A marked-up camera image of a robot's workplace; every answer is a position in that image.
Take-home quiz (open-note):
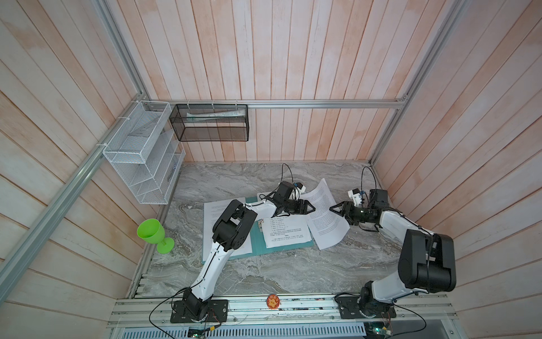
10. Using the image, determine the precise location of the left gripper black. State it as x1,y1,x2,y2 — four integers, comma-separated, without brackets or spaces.
282,198,316,215

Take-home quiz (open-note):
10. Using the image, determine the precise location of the printed paper sheet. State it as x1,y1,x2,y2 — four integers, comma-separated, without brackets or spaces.
259,216,312,249
301,179,350,250
202,199,253,263

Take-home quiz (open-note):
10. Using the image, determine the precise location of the teal paper folder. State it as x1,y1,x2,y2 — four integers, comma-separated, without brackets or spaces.
202,195,315,262

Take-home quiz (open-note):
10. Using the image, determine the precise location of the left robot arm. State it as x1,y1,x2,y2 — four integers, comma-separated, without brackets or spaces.
182,181,316,321

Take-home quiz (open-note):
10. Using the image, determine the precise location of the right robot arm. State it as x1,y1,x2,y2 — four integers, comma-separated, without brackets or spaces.
329,189,457,318

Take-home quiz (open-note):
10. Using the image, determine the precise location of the red round sticker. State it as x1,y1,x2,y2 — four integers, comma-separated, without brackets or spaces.
266,294,281,310

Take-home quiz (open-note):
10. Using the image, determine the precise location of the green plastic goblet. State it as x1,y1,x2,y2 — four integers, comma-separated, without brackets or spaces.
137,218,174,254

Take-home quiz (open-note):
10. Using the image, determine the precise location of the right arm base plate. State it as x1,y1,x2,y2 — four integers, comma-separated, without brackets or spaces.
334,294,397,319

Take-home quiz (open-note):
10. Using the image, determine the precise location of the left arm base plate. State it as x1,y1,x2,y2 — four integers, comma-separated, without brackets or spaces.
170,299,229,323

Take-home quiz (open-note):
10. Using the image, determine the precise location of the black mesh wall basket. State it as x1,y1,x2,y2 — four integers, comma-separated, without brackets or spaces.
169,103,250,142

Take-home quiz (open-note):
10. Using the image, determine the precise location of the white wire mesh shelf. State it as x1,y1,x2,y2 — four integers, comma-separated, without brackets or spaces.
103,101,186,205

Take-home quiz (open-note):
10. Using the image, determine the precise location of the aluminium front rail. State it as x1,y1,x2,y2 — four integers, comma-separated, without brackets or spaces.
107,293,458,329

